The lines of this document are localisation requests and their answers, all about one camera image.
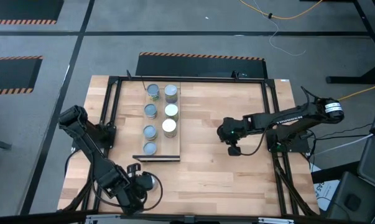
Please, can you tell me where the black and silver crossbar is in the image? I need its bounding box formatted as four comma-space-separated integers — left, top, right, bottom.
0, 210, 326, 224

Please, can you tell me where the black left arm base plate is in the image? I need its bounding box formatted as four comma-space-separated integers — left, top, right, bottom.
72, 126, 116, 149

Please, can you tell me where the pineapple rings can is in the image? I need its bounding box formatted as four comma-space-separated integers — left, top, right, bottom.
142, 141, 158, 156

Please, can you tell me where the thin white floor cable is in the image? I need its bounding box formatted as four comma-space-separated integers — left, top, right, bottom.
252, 0, 307, 57

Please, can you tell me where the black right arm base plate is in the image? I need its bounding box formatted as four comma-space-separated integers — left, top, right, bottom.
266, 129, 310, 153

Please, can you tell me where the yellow floor cable with connector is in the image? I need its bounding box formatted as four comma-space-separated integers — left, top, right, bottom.
239, 0, 324, 21

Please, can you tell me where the dark grey equipment case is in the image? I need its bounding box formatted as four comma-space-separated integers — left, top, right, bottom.
357, 136, 375, 194

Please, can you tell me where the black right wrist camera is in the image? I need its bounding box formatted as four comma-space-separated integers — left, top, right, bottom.
227, 145, 243, 157

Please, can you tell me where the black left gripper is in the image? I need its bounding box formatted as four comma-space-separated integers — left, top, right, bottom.
120, 174, 154, 214

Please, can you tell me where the oranges can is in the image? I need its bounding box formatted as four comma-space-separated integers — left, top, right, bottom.
144, 103, 159, 120

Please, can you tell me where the mixed fruit can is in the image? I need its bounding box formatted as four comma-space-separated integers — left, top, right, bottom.
146, 83, 161, 102

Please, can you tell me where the wooden shelf with black frame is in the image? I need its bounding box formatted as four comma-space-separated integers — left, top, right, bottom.
132, 81, 182, 163

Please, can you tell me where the black desk foot bar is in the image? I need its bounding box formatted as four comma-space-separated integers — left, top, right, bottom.
310, 160, 361, 184

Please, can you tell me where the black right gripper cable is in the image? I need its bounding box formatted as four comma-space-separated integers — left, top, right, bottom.
236, 124, 269, 156

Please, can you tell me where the thick white cable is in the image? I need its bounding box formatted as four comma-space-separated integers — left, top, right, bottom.
311, 133, 374, 155

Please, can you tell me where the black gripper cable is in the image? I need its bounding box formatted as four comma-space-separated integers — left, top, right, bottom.
90, 170, 164, 212
236, 124, 269, 156

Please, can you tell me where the large green label can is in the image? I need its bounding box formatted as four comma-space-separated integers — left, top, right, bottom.
161, 118, 178, 139

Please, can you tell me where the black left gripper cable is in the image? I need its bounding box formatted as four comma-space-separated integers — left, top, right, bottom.
90, 170, 164, 212

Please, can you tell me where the white printed paper sheet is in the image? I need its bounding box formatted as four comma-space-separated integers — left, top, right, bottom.
312, 179, 333, 210

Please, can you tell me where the black desk leg frame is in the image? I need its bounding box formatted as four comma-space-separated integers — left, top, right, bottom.
300, 0, 375, 85

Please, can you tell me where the peaches can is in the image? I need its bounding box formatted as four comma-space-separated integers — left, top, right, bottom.
164, 103, 180, 123

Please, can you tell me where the yellow extension cable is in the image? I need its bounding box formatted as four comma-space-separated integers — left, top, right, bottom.
338, 80, 375, 103

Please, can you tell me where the blue cherries can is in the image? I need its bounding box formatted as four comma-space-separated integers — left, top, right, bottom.
164, 83, 178, 104

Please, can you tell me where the black hazard-striped floor mat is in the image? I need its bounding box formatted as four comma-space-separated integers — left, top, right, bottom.
0, 55, 44, 96
134, 52, 268, 79
0, 0, 65, 26

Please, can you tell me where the black metal table frame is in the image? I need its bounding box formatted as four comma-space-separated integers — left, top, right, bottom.
58, 75, 320, 218

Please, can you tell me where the black case with round knob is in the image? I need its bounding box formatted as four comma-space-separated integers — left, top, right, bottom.
325, 170, 375, 223

